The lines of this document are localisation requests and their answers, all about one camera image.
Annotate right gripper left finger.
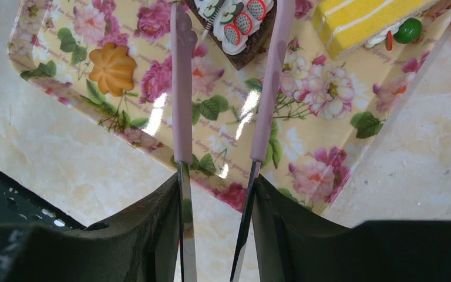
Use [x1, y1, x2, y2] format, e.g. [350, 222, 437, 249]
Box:
[0, 175, 179, 281]

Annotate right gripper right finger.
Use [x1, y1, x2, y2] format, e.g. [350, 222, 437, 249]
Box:
[253, 176, 451, 281]

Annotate pink silicone tongs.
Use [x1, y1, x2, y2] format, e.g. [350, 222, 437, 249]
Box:
[170, 1, 296, 281]

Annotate chocolate triangle cake slice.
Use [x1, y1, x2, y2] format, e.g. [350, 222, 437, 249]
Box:
[184, 0, 277, 70]

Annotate orange flower-shaped cookie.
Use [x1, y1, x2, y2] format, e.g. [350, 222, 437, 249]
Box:
[88, 42, 137, 97]

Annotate floral rectangular tray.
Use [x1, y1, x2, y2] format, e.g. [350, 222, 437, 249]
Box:
[8, 1, 451, 213]

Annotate yellow layered cake slice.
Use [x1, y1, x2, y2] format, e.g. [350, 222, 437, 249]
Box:
[312, 0, 437, 60]

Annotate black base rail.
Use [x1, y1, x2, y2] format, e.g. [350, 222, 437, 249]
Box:
[0, 171, 85, 231]

